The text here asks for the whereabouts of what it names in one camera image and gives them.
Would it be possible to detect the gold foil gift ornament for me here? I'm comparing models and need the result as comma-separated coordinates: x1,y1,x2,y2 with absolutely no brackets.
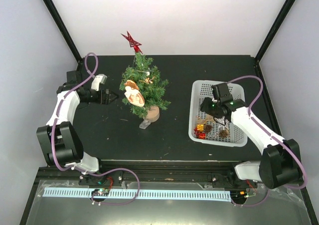
194,124,204,133

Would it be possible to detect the black right rear frame post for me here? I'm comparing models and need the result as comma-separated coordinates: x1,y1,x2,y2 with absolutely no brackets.
255,0,296,63

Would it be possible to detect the burlap bow ornament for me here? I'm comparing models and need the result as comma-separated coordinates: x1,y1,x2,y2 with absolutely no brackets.
196,115,216,125

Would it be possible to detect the white perforated plastic basket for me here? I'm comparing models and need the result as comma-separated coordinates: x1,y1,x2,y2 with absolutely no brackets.
188,80,247,147

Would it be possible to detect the wooden santa ornament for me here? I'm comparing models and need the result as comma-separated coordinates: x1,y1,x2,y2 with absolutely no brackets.
124,80,145,107

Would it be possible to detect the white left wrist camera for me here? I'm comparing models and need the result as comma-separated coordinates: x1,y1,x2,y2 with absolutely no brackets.
91,74,107,91

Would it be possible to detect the black left rear frame post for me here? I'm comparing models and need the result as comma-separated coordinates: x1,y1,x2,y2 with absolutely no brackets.
42,0,82,62

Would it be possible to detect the clear battery box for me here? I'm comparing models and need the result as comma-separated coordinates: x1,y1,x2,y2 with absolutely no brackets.
139,120,151,129

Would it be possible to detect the white slotted cable duct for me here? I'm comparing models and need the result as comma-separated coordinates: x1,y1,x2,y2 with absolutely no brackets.
42,188,231,202

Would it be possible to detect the pine cone ornament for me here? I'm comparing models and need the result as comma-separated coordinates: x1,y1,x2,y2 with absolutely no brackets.
218,129,229,139

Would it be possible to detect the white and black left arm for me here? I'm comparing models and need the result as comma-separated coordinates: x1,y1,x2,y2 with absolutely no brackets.
36,71,119,185

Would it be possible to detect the small green christmas tree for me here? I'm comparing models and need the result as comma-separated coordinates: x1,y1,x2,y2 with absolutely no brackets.
120,63,170,118

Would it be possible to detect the silver star ornament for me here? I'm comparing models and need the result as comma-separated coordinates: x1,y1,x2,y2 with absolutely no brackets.
214,117,229,130

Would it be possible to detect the black aluminium frame rail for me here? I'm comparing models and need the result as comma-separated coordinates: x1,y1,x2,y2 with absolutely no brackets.
74,160,287,186

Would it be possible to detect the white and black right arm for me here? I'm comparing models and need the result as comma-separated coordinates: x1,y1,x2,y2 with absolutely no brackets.
200,83,307,189

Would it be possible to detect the black frame post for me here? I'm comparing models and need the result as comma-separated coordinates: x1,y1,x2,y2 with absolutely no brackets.
42,0,82,62
255,0,296,63

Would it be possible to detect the red foil gift ornament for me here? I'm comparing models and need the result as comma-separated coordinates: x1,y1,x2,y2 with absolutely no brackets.
195,131,206,140

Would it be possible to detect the red star tree topper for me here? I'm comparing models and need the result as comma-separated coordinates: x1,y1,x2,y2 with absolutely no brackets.
121,31,143,54

